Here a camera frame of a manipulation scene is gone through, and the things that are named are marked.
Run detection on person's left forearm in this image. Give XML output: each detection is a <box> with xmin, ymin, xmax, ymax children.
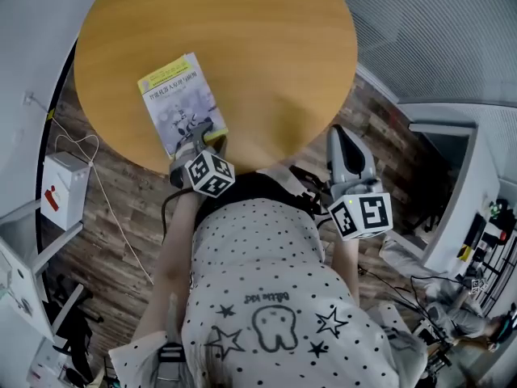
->
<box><xmin>154</xmin><ymin>190</ymin><xmax>203</xmax><ymax>341</ymax></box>

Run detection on yellow and grey book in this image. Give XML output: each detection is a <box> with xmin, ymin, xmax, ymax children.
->
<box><xmin>137</xmin><ymin>52</ymin><xmax>229</xmax><ymax>159</ymax></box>

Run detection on black trousers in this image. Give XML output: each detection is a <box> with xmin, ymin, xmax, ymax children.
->
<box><xmin>195</xmin><ymin>168</ymin><xmax>316</xmax><ymax>228</ymax></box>

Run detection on black waist strap buckle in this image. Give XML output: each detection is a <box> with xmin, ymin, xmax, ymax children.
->
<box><xmin>287</xmin><ymin>165</ymin><xmax>330</xmax><ymax>220</ymax></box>

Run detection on person's right forearm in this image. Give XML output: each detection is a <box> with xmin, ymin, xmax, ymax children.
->
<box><xmin>331</xmin><ymin>235</ymin><xmax>361</xmax><ymax>309</ymax></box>

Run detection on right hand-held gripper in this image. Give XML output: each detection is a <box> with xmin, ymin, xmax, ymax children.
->
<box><xmin>326</xmin><ymin>124</ymin><xmax>394</xmax><ymax>243</ymax></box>

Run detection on white dotted shirt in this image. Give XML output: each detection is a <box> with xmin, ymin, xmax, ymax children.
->
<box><xmin>107</xmin><ymin>197</ymin><xmax>407</xmax><ymax>388</ymax></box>

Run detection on white metal shelf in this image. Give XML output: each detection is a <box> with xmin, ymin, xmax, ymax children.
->
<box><xmin>0</xmin><ymin>199</ymin><xmax>85</xmax><ymax>341</ymax></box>

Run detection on white box with red mark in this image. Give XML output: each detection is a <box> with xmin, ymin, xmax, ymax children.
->
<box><xmin>40</xmin><ymin>150</ymin><xmax>92</xmax><ymax>232</ymax></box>

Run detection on thin white cable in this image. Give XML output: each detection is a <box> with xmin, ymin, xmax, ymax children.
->
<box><xmin>48</xmin><ymin>111</ymin><xmax>155</xmax><ymax>286</ymax></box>

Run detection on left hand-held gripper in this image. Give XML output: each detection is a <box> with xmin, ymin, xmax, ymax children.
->
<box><xmin>168</xmin><ymin>120</ymin><xmax>237</xmax><ymax>199</ymax></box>

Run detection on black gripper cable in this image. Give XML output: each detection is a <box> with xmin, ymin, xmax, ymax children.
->
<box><xmin>160</xmin><ymin>187</ymin><xmax>193</xmax><ymax>245</ymax></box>

